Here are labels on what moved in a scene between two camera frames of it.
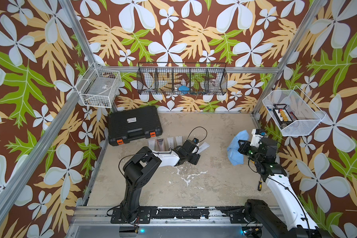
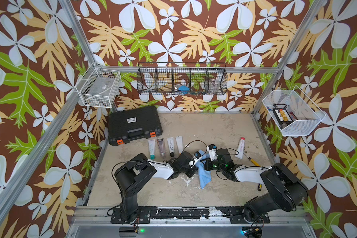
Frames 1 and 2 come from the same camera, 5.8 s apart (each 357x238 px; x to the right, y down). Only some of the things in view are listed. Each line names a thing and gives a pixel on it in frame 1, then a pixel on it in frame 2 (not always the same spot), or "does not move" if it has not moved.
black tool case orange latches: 132,124 does not move
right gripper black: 243,148 → 207,164
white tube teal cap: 151,144 does not move
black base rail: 237,214 does not move
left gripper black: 195,158 → 190,173
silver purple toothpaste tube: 160,142 does not move
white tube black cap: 170,141 does not move
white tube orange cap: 179,141 does not move
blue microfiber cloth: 236,157 → 205,176
